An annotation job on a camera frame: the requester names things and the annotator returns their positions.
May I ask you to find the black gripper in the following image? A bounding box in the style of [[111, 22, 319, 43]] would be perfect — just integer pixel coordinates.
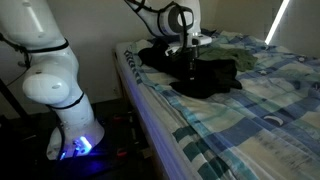
[[173, 46, 199, 81]]

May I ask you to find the black shirt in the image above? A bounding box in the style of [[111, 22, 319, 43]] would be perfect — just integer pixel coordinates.
[[138, 39, 242, 99]]

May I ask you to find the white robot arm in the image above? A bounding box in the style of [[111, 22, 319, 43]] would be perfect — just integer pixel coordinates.
[[0, 0, 201, 160]]

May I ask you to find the green shirt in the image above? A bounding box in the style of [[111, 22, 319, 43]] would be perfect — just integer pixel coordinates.
[[199, 47, 258, 72]]

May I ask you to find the dark blue pillow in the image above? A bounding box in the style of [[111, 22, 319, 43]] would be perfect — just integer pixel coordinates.
[[201, 28, 217, 37]]

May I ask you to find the blue plaid bed sheet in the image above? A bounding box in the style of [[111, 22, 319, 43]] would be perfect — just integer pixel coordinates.
[[139, 31, 320, 180]]

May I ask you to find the wooden bed frame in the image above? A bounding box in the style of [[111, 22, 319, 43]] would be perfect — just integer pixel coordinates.
[[112, 50, 169, 180]]

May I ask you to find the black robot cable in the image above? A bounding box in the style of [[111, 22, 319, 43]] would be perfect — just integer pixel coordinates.
[[0, 0, 88, 161]]

